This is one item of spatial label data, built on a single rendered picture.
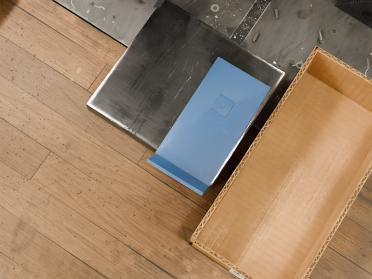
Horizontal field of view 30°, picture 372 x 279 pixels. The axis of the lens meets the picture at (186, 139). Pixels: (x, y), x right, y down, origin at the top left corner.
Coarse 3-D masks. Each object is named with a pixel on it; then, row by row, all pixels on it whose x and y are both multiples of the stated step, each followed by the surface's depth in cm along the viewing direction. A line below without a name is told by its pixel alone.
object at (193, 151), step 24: (216, 72) 79; (240, 72) 80; (192, 96) 79; (216, 96) 79; (240, 96) 79; (264, 96) 79; (192, 120) 78; (216, 120) 78; (240, 120) 78; (168, 144) 77; (192, 144) 77; (216, 144) 77; (168, 168) 74; (192, 168) 76; (216, 168) 77
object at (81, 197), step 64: (0, 0) 83; (0, 64) 81; (64, 64) 82; (0, 128) 79; (64, 128) 80; (0, 192) 77; (64, 192) 78; (128, 192) 78; (192, 192) 78; (0, 256) 76; (64, 256) 76; (128, 256) 76; (192, 256) 76
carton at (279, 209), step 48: (288, 96) 76; (336, 96) 81; (288, 144) 80; (336, 144) 80; (240, 192) 78; (288, 192) 78; (336, 192) 78; (192, 240) 72; (240, 240) 77; (288, 240) 77
